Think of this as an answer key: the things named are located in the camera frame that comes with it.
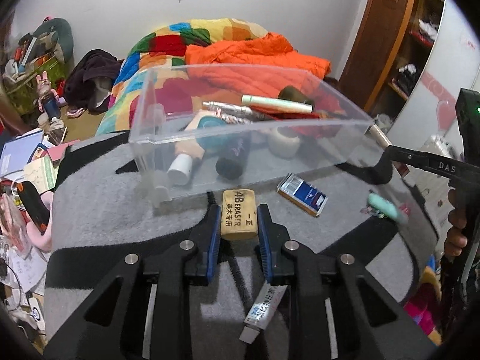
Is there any white panel pink print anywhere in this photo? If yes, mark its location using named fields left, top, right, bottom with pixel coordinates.
left=386, top=0, right=480, bottom=158

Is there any white bag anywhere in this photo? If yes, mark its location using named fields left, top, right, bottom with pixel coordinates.
left=373, top=114, right=392, bottom=134

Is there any grey green plush toy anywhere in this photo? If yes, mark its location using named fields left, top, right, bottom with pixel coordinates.
left=19, top=17, right=74, bottom=68

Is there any white tape roll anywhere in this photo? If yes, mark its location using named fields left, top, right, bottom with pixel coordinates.
left=267, top=125, right=302, bottom=158

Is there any dark grey cosmetic bottle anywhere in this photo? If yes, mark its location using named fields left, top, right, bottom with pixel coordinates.
left=215, top=133, right=253, bottom=180

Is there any person's right hand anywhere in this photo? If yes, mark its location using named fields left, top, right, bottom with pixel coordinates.
left=444, top=187, right=469, bottom=259

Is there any green gift bag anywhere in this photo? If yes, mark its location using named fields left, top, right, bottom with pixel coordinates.
left=4, top=56, right=64, bottom=113

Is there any red tea packet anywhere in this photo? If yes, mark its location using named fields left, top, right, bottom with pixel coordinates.
left=251, top=106, right=351, bottom=140

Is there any black orange handheld tool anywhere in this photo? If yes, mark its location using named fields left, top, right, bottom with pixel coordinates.
left=22, top=181, right=52, bottom=236

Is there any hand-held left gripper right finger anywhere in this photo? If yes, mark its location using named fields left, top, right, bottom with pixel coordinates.
left=258, top=203, right=433, bottom=360

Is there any orange quilt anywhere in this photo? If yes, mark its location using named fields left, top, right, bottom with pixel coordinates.
left=185, top=32, right=332, bottom=121

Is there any pink cosmetic tube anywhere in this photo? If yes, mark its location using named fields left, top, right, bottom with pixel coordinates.
left=369, top=124, right=410, bottom=176

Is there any small white ointment tube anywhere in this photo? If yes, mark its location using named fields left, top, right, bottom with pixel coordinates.
left=240, top=283, right=289, bottom=344

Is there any grey and black blanket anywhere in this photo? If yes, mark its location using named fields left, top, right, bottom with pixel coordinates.
left=45, top=131, right=439, bottom=346

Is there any cream book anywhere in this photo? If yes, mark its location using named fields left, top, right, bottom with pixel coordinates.
left=23, top=155, right=61, bottom=196

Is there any beige block eraser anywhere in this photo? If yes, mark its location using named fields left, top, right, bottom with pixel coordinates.
left=220, top=188, right=259, bottom=241

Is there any blue notebook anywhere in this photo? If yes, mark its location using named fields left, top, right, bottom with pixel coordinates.
left=0, top=129, right=44, bottom=175

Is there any beige cream tube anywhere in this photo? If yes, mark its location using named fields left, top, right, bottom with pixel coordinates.
left=167, top=110, right=226, bottom=185

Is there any pink rabbit toy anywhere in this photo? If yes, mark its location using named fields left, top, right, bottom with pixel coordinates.
left=35, top=71, right=62, bottom=121

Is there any silver cosmetic tube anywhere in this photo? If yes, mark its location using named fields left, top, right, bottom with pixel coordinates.
left=202, top=100, right=265, bottom=125

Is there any teal plastic case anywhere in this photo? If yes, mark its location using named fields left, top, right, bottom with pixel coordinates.
left=367, top=192, right=409, bottom=224

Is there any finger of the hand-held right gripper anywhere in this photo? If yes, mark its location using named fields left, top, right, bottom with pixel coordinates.
left=362, top=145, right=467, bottom=186

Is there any blue card pack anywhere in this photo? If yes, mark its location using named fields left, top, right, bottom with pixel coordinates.
left=277, top=173, right=329, bottom=217

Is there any clear plastic storage box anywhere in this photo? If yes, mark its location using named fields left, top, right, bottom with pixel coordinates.
left=128, top=64, right=376, bottom=208

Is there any wooden wardrobe shelf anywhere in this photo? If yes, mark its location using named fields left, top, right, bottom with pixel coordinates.
left=337, top=0, right=447, bottom=121

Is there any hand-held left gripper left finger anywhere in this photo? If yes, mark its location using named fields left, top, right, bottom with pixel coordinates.
left=45, top=204, right=222, bottom=360

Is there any dark clothes pile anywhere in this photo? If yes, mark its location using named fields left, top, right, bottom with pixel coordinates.
left=64, top=49, right=121, bottom=111

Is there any pale green cosmetic tube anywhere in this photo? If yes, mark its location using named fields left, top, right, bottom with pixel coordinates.
left=241, top=94, right=315, bottom=114

